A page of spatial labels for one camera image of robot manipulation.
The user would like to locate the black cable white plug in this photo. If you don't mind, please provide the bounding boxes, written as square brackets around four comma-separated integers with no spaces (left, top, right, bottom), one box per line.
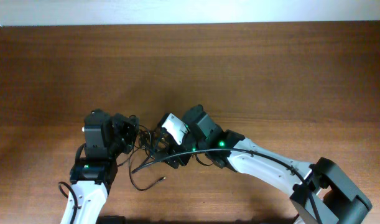
[118,124,166,192]

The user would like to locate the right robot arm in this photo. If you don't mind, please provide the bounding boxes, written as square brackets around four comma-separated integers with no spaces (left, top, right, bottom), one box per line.
[157,105,373,223]

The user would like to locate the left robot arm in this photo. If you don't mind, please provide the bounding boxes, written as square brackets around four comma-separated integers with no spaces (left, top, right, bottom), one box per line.
[58,109,139,223]

